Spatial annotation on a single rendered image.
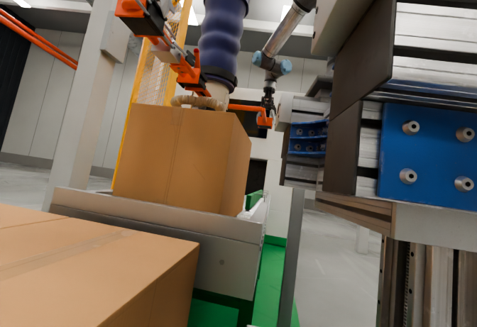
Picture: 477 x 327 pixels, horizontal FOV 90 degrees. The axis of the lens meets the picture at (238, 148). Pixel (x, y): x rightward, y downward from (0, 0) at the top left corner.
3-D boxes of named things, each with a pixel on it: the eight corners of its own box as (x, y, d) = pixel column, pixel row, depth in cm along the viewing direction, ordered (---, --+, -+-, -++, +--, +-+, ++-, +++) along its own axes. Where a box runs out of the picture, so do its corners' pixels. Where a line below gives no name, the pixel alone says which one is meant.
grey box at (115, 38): (117, 63, 184) (125, 28, 188) (123, 64, 183) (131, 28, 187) (99, 49, 165) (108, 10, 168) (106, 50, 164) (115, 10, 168)
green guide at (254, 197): (259, 196, 298) (260, 189, 299) (267, 197, 296) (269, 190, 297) (244, 208, 142) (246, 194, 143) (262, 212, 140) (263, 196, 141)
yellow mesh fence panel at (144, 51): (94, 242, 205) (143, 22, 233) (106, 242, 212) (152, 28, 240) (128, 286, 142) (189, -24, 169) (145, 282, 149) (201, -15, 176)
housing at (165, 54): (160, 62, 75) (163, 50, 76) (180, 64, 74) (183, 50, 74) (149, 50, 68) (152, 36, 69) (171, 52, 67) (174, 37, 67)
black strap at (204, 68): (198, 90, 131) (199, 84, 131) (239, 93, 127) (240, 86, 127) (182, 71, 109) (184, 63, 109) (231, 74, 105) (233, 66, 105)
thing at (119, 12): (135, 37, 63) (138, 20, 63) (160, 37, 61) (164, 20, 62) (113, 14, 54) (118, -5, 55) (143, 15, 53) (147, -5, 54)
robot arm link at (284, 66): (276, 67, 125) (265, 74, 135) (292, 74, 130) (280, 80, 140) (277, 53, 126) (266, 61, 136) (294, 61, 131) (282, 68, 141)
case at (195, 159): (177, 199, 142) (189, 135, 147) (242, 211, 135) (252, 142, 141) (108, 210, 84) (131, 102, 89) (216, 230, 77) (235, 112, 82)
